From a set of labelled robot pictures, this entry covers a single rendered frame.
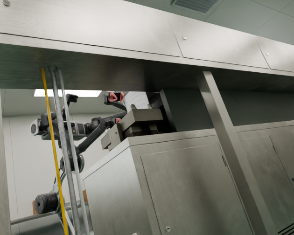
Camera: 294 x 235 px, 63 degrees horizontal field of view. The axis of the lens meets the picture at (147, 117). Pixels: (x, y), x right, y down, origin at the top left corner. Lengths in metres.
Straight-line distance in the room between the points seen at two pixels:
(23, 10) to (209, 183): 1.00
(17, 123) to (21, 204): 1.48
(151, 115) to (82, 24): 0.49
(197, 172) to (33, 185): 3.98
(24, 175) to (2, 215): 4.23
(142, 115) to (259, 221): 0.64
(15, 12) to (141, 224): 0.85
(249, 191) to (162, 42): 0.72
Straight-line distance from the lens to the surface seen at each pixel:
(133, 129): 1.11
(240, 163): 1.10
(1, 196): 0.66
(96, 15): 0.99
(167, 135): 1.12
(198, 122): 1.28
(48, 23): 0.88
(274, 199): 1.54
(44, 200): 2.53
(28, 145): 5.04
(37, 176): 4.89
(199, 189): 1.14
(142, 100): 1.36
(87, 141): 1.83
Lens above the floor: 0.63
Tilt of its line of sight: 19 degrees up
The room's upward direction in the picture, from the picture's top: 16 degrees counter-clockwise
